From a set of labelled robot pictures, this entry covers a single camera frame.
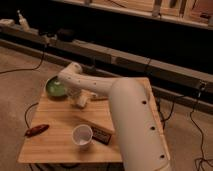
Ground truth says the white sponge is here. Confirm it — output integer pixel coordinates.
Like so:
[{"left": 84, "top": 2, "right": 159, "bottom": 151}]
[{"left": 75, "top": 93, "right": 97, "bottom": 108}]

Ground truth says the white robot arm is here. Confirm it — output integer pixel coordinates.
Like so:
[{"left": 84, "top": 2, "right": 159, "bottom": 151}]
[{"left": 58, "top": 62, "right": 172, "bottom": 171}]

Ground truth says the green bowl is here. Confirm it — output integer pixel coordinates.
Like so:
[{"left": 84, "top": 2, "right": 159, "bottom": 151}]
[{"left": 45, "top": 76, "right": 67, "bottom": 99}]

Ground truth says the white paper cup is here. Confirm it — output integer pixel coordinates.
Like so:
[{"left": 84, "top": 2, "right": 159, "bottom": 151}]
[{"left": 72, "top": 124, "right": 93, "bottom": 149}]

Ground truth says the dark brown rectangular block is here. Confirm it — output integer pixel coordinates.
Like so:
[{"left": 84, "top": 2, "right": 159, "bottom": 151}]
[{"left": 92, "top": 127, "right": 112, "bottom": 145}]

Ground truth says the red-brown oblong object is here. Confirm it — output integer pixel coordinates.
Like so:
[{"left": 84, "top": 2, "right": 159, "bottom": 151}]
[{"left": 25, "top": 124, "right": 49, "bottom": 137}]

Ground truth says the black round object on ledge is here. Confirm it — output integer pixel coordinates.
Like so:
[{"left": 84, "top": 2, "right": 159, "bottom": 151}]
[{"left": 56, "top": 29, "right": 75, "bottom": 42}]

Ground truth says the white spray bottle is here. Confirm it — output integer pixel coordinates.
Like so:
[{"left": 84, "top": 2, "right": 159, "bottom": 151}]
[{"left": 17, "top": 11, "right": 30, "bottom": 31}]

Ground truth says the black cable on left floor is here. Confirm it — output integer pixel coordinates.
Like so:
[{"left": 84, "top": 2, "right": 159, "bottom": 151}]
[{"left": 0, "top": 43, "right": 47, "bottom": 76}]

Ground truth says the black cable on floor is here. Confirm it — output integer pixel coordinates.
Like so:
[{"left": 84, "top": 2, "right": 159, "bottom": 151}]
[
  {"left": 189, "top": 84, "right": 213, "bottom": 171},
  {"left": 0, "top": 43, "right": 47, "bottom": 76}
]

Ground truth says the black cable under table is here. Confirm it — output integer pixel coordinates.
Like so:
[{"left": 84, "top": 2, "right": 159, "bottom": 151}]
[{"left": 23, "top": 102, "right": 40, "bottom": 129}]

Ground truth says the black cable on right floor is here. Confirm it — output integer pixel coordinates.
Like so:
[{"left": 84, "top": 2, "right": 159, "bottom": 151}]
[{"left": 189, "top": 84, "right": 213, "bottom": 171}]

